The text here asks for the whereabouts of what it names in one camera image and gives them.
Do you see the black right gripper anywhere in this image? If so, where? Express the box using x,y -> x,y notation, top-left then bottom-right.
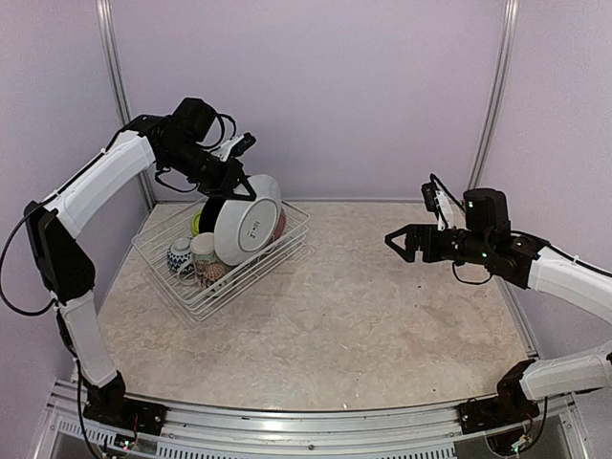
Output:
385,223 -> 492,266

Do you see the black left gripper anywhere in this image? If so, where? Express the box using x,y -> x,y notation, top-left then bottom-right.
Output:
162,140 -> 257,200

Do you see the black rimmed striped plate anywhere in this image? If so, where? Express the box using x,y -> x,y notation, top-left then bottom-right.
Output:
198,197 -> 226,233

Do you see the red teal floral plate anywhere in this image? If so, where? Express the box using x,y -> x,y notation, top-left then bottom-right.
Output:
213,174 -> 281,266

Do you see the light teal flower plate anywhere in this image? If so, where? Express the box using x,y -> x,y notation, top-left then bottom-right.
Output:
269,210 -> 286,244

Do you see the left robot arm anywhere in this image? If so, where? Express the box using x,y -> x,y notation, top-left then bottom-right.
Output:
25,98 -> 256,426

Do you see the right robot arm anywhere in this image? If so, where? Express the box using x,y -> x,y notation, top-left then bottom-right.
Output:
384,184 -> 611,425

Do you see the lime green bowl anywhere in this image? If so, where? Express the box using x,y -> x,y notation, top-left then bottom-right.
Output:
190,210 -> 202,237

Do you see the blue white patterned cup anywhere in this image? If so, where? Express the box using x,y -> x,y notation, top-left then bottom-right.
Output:
166,237 -> 193,274

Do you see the seashell print mug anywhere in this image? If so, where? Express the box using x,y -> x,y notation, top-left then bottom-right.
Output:
177,232 -> 230,289

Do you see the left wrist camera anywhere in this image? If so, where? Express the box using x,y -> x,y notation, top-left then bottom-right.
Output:
209,132 -> 256,162

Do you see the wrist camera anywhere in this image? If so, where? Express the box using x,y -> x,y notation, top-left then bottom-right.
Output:
209,132 -> 256,162
421,174 -> 454,230

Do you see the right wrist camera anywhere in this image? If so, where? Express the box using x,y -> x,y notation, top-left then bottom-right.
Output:
421,174 -> 454,230

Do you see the white wire dish rack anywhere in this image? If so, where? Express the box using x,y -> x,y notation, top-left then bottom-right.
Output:
132,199 -> 310,321

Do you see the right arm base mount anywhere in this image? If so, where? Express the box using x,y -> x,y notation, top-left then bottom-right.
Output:
456,359 -> 540,434

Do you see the right aluminium corner post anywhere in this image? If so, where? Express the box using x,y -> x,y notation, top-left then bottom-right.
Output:
468,0 -> 520,188

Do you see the aluminium corner post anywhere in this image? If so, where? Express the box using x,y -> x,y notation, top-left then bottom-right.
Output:
94,0 -> 157,210
468,0 -> 520,188

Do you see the left aluminium corner post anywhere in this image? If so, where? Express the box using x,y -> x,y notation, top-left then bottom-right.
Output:
94,0 -> 157,210

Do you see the aluminium front rail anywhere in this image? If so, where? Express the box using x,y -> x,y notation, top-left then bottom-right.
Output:
47,380 -> 587,459

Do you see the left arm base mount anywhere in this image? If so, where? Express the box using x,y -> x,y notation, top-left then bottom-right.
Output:
84,372 -> 167,436

